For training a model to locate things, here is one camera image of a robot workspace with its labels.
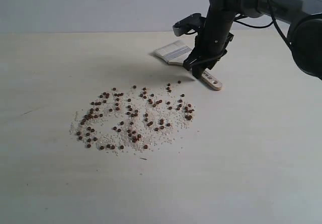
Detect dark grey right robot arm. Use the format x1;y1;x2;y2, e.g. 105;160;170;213
183;0;321;79

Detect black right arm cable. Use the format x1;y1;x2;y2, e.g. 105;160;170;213
233;0;295;53

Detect red beans and white grains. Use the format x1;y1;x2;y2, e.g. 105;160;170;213
69;80;196;155

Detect wooden paint brush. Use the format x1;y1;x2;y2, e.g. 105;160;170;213
153;40;222;91

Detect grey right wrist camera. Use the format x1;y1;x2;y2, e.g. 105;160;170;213
173;13;206;37

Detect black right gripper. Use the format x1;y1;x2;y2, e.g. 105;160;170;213
183;0;242;79

